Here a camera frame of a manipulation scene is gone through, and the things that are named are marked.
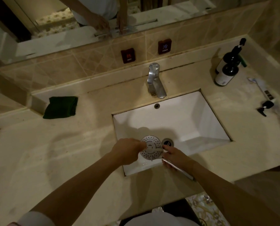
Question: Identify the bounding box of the person's right hand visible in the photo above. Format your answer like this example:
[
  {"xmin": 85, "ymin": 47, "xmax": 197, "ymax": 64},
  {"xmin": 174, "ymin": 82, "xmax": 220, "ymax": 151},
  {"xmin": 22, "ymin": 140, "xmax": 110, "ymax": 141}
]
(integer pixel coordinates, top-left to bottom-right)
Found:
[{"xmin": 162, "ymin": 145, "xmax": 195, "ymax": 172}]

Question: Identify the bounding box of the person's left hand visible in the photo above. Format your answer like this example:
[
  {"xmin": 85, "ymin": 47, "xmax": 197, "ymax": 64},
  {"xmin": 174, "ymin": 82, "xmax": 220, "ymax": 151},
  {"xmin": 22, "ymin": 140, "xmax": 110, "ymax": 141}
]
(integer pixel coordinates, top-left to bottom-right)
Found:
[{"xmin": 110, "ymin": 138, "xmax": 147, "ymax": 166}]

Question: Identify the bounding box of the silver shower head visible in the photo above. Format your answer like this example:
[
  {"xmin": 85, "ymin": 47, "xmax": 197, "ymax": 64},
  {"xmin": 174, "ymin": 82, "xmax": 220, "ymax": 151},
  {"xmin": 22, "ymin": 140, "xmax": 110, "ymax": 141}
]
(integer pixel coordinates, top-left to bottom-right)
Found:
[{"xmin": 140, "ymin": 135, "xmax": 195, "ymax": 181}]

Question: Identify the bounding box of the person's right forearm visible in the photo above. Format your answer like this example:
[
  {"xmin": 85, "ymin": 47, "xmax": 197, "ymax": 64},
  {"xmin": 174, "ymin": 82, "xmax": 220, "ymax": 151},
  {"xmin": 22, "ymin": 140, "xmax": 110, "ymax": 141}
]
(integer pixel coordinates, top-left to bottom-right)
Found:
[{"xmin": 187, "ymin": 160, "xmax": 280, "ymax": 226}]

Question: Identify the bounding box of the person's left forearm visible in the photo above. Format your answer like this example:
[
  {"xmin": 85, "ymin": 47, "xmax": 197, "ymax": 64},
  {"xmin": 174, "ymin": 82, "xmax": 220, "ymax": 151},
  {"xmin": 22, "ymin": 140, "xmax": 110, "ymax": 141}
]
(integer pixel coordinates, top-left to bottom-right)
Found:
[{"xmin": 29, "ymin": 154, "xmax": 125, "ymax": 226}]

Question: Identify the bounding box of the white rectangular sink basin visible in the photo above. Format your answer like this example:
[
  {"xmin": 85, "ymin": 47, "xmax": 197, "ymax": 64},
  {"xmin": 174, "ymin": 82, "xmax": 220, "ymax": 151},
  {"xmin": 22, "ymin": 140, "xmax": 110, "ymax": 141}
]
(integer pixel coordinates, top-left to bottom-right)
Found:
[{"xmin": 112, "ymin": 90, "xmax": 232, "ymax": 176}]

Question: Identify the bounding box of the chrome sink faucet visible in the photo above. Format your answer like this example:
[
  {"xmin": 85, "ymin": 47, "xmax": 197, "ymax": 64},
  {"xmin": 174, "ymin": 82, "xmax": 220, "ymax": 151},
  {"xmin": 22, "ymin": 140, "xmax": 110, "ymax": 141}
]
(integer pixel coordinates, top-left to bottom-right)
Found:
[{"xmin": 147, "ymin": 63, "xmax": 167, "ymax": 99}]

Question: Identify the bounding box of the dark green folded cloth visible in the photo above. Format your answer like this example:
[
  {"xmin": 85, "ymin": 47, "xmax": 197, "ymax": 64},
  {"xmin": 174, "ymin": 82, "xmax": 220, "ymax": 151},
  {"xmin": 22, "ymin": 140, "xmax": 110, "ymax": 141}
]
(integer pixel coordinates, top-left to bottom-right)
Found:
[{"xmin": 43, "ymin": 96, "xmax": 79, "ymax": 119}]

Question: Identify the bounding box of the dark red hot sign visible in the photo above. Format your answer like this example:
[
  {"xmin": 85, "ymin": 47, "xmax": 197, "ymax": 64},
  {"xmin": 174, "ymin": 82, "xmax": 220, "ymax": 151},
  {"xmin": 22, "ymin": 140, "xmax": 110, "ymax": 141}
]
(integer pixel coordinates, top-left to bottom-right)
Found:
[{"xmin": 120, "ymin": 48, "xmax": 135, "ymax": 64}]

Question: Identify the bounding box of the dark pump bottle white label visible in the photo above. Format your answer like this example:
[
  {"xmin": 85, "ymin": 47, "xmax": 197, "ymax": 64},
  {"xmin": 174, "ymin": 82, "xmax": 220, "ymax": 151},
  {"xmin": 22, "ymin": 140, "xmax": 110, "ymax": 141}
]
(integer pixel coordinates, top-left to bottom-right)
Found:
[
  {"xmin": 214, "ymin": 63, "xmax": 239, "ymax": 87},
  {"xmin": 215, "ymin": 38, "xmax": 247, "ymax": 75}
]

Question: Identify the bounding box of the dark red cold sign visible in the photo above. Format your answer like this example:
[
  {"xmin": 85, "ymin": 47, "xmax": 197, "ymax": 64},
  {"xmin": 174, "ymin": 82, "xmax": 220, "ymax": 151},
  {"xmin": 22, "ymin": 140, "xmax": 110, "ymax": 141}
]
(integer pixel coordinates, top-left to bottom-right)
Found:
[{"xmin": 158, "ymin": 39, "xmax": 172, "ymax": 55}]

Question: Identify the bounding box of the black pump dispenser head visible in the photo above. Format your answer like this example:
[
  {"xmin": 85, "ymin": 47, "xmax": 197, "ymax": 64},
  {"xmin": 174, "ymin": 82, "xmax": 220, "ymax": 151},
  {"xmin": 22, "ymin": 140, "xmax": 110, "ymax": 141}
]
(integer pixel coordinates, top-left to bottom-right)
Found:
[{"xmin": 257, "ymin": 100, "xmax": 275, "ymax": 117}]

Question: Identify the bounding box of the white toothpaste tube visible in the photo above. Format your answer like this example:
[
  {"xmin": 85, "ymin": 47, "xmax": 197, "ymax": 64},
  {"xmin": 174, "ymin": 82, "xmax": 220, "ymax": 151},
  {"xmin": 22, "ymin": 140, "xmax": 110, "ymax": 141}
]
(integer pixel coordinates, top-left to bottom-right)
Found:
[{"xmin": 248, "ymin": 77, "xmax": 276, "ymax": 102}]

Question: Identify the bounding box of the wall mirror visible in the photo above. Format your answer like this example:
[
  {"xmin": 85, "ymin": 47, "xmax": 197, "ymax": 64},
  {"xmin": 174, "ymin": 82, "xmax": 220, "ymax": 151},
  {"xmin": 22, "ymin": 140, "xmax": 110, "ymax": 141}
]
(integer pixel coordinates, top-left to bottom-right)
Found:
[{"xmin": 0, "ymin": 0, "xmax": 273, "ymax": 64}]

